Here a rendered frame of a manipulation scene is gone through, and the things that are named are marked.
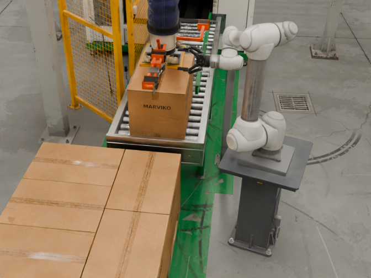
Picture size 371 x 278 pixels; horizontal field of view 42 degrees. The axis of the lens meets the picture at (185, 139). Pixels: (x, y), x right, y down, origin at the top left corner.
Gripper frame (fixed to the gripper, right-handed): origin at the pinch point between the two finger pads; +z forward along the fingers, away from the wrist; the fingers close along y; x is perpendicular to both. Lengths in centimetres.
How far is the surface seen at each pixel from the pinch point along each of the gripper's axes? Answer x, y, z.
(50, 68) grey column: 60, 45, 113
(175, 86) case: 5.0, 23.2, 2.8
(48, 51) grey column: 59, 29, 112
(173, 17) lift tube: 18.6, -20.6, 6.5
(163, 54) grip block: 0.8, -2.5, 10.4
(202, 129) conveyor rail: 6, 59, -17
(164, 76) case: 17.9, 23.0, 12.3
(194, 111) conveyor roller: 38, 63, -8
